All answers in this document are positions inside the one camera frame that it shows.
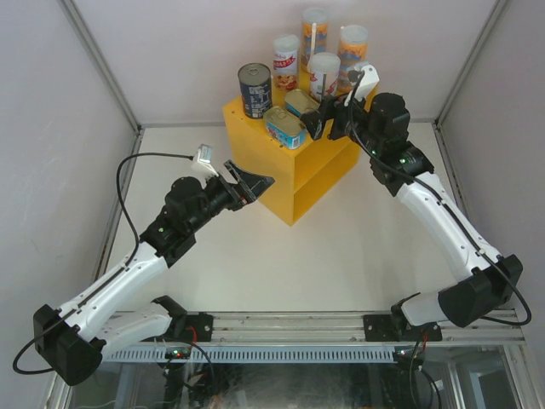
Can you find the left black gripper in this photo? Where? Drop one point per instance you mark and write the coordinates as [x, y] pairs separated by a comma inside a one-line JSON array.
[[256, 184]]

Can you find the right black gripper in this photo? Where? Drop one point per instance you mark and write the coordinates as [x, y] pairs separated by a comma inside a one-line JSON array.
[[331, 106]]

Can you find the gold tin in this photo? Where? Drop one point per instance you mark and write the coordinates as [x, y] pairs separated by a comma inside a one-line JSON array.
[[298, 102], [284, 127]]

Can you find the small red-white can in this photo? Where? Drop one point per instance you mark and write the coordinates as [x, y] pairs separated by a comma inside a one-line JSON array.
[[324, 72], [285, 62]]

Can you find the round tomato tin can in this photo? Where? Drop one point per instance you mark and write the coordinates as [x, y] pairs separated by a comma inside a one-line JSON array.
[[255, 83]]

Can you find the tall can with white spoon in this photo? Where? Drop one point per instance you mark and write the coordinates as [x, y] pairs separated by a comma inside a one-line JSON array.
[[314, 33]]

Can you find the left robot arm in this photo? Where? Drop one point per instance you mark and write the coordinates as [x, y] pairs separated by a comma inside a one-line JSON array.
[[75, 337]]

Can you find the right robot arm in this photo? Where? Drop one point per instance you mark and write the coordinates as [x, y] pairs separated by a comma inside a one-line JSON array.
[[484, 278]]

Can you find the yellow two-shelf cabinet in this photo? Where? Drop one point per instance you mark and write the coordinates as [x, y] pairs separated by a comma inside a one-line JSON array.
[[302, 176]]

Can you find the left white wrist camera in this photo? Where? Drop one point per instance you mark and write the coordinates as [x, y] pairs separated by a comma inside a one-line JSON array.
[[202, 162]]

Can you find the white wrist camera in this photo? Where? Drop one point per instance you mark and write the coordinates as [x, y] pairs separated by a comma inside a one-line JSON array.
[[202, 162], [364, 78]]

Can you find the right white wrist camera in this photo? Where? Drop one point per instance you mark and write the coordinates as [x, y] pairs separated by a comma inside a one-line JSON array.
[[364, 78]]

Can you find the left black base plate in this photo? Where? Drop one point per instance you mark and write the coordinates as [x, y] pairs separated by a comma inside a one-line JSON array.
[[193, 327]]

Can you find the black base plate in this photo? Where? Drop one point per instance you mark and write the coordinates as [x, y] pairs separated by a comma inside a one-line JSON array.
[[193, 327], [393, 328]]

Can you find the aluminium front rail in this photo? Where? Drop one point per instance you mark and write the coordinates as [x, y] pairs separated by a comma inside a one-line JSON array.
[[339, 328]]

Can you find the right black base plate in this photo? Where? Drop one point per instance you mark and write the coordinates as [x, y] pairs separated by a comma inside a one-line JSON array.
[[393, 328]]

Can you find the grey slotted cable duct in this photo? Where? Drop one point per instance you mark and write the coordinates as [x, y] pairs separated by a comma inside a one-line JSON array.
[[255, 354]]

